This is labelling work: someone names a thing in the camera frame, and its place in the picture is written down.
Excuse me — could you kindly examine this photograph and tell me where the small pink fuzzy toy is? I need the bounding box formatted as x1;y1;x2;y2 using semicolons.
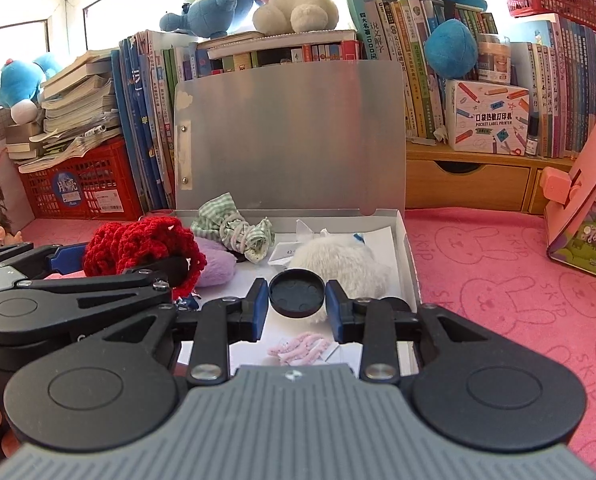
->
267;332;331;366

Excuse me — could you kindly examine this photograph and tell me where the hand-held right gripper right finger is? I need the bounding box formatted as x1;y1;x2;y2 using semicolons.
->
325;280;498;385

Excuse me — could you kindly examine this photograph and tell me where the row of blue workbooks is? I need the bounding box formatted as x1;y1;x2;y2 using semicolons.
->
110;30;179;211

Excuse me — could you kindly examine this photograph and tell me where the small paper origami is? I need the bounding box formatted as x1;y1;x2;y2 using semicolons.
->
295;219;331;241

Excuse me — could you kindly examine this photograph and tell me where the wooden drawer organizer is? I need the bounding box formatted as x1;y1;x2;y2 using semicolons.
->
405;140;578;213

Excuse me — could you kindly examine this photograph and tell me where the large paper origami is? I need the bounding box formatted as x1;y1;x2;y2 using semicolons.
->
269;242;303;267

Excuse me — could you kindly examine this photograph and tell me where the pink rabbit print table mat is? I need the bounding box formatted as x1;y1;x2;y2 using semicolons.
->
20;207;596;466

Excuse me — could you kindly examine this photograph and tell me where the black plastic cap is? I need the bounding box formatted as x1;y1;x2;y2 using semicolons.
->
269;270;326;318

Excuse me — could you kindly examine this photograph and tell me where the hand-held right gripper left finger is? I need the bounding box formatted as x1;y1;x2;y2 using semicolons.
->
103;277;269;385

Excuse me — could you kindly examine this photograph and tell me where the red plastic crate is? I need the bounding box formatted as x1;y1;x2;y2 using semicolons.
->
18;137;146;221

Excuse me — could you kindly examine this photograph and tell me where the row of shelf books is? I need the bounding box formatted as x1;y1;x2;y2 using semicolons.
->
340;0;596;161

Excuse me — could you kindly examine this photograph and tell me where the blue and white plush toy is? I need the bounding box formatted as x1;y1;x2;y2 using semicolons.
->
0;52;63;125

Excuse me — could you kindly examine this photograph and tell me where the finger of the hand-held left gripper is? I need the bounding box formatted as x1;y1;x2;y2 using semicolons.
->
15;256;191;319
0;242;89;282

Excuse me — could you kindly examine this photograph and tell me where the grey file box with lid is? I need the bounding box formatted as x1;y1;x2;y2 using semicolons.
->
173;59;423;378

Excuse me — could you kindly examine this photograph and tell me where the small bottle with black cap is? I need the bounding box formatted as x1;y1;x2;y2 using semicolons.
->
525;112;541;156

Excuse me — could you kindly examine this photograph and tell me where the blue elephant plush toy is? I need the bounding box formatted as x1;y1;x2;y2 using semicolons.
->
159;0;253;39

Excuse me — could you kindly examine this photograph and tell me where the white label printer box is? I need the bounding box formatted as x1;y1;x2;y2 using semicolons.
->
445;79;531;153

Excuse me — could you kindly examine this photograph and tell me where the small white printed box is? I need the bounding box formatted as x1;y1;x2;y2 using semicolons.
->
478;34;512;84

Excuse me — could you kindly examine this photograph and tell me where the red knitted cloth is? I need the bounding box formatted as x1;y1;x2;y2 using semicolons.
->
83;215;207;301

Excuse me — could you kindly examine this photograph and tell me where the green checked fabric scrunchie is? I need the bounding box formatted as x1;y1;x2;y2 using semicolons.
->
190;192;276;263

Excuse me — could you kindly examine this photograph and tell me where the pink triangular toy house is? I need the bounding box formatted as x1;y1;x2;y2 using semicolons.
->
538;105;596;283

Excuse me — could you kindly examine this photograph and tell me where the purple plush toy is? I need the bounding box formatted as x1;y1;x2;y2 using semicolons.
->
193;237;239;288

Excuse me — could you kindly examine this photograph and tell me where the stack of worn books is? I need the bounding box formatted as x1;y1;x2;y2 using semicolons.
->
5;49;126;173

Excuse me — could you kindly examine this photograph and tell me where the row of small colourful books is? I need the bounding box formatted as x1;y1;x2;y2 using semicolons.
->
163;30;366;81

